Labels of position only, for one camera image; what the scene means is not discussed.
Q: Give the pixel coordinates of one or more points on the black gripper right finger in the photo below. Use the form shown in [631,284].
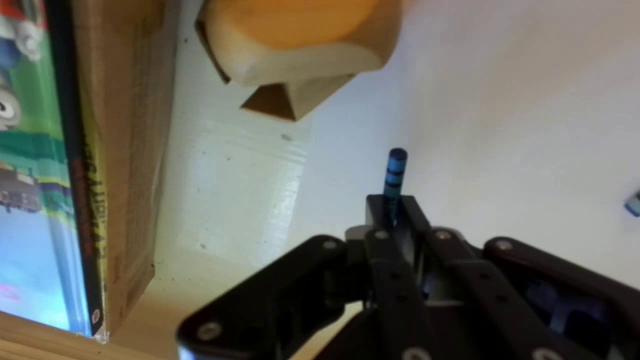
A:
[507,280]

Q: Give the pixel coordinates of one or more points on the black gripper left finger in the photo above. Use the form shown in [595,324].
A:
[333,292]

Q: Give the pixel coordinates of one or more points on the dark blue crayon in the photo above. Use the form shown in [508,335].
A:
[394,173]

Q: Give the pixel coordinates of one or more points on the white paper sheet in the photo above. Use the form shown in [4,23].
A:
[520,132]

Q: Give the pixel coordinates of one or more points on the brown Unsolved Case Files box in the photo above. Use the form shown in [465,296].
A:
[127,167]

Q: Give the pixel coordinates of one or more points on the small wooden block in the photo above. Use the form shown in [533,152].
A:
[300,47]

